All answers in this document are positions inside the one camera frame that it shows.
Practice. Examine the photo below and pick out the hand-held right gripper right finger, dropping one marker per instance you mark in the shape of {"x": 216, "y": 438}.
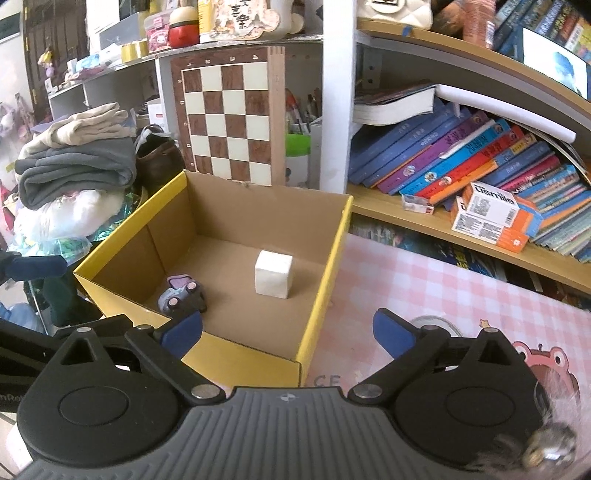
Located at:
{"x": 392, "y": 334}

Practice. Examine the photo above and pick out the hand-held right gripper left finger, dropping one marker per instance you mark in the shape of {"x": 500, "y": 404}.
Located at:
{"x": 184, "y": 330}

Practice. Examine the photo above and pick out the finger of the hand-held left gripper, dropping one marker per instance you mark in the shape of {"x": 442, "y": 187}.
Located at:
{"x": 39, "y": 267}
{"x": 27, "y": 337}

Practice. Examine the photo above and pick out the grey toy car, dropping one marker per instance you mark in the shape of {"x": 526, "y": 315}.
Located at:
{"x": 182, "y": 295}

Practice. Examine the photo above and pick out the yellow cardboard box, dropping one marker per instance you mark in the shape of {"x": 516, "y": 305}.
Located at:
{"x": 258, "y": 318}

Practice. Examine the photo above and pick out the white foam cube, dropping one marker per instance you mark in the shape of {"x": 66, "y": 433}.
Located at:
{"x": 273, "y": 274}

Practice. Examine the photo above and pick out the pink checkered cartoon desk mat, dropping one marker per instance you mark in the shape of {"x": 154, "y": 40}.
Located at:
{"x": 392, "y": 286}

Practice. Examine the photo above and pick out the white plush in shiny bag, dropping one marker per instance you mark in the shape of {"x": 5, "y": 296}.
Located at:
{"x": 69, "y": 217}

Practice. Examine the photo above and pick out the folded grey blanket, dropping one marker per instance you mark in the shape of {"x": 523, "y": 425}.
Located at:
{"x": 78, "y": 173}

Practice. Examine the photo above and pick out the wooden bookshelf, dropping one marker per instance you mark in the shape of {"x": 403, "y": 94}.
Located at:
{"x": 415, "y": 221}

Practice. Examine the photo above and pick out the small white red box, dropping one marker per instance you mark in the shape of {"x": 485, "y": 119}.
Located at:
{"x": 418, "y": 204}

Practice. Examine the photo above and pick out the folded beige cloth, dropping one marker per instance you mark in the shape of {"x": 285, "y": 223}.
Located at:
{"x": 83, "y": 124}

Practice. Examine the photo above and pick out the dark brown bag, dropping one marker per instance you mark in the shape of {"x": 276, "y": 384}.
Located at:
{"x": 157, "y": 161}

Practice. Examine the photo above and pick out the fluffy bell charm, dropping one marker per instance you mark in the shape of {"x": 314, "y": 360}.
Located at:
{"x": 549, "y": 447}

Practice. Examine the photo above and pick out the row of colourful books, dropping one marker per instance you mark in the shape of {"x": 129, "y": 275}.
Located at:
{"x": 461, "y": 152}

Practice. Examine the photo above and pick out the green white pen cup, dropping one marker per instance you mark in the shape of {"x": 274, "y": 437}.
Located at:
{"x": 298, "y": 157}

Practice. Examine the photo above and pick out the brown white chessboard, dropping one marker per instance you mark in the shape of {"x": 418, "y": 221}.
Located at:
{"x": 226, "y": 115}

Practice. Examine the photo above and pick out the gold tape rolls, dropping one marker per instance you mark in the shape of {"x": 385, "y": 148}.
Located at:
{"x": 135, "y": 50}

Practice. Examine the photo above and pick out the white shelf unit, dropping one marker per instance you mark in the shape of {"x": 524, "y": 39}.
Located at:
{"x": 334, "y": 92}

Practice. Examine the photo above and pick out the white flat board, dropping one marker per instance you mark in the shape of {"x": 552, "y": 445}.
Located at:
{"x": 508, "y": 113}

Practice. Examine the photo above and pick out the pink cartoon box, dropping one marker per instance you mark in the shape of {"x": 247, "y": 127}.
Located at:
{"x": 158, "y": 32}

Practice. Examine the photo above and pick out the red round jar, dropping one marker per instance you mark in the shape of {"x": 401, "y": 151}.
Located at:
{"x": 183, "y": 30}

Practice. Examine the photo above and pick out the decorative cloud sign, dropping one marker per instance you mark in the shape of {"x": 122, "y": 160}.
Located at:
{"x": 240, "y": 21}

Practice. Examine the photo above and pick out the white quilted bag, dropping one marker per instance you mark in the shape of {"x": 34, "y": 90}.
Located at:
{"x": 397, "y": 14}

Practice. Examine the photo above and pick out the tablet screen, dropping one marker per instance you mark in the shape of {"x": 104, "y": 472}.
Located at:
{"x": 558, "y": 60}

